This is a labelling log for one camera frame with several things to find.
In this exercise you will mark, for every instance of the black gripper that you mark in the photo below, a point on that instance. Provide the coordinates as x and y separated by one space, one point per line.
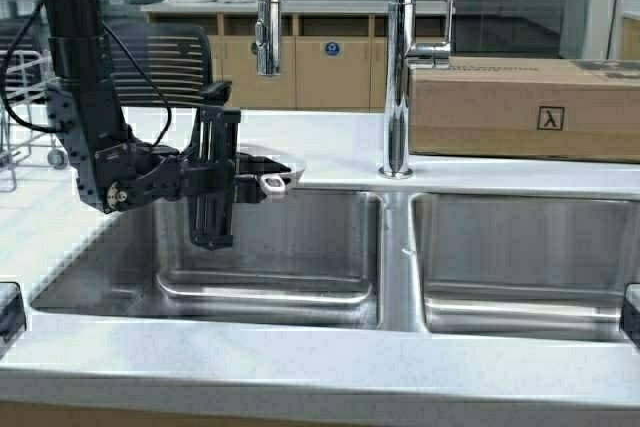
208 173

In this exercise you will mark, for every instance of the white frying pan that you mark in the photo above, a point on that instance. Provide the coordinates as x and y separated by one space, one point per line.
276 186

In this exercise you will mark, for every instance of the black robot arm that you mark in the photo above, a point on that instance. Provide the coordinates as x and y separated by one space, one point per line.
86 114

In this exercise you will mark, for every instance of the black mesh office chair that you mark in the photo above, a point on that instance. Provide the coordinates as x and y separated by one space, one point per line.
164 63

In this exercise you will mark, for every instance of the wooden background shelf counter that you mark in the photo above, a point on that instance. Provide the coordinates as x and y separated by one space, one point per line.
334 52

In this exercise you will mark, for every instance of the chrome pull-down kitchen faucet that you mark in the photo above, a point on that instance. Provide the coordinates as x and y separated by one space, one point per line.
404 53

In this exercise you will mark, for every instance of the stainless steel double sink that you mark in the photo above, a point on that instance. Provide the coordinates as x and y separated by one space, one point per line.
441 263

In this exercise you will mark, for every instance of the brown cardboard box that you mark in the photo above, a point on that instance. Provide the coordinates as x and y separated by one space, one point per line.
576 110

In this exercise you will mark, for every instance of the white wire cart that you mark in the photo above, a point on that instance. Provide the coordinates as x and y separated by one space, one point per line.
27 75

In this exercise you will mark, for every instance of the black left base bracket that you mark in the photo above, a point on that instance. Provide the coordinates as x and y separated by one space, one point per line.
13 316

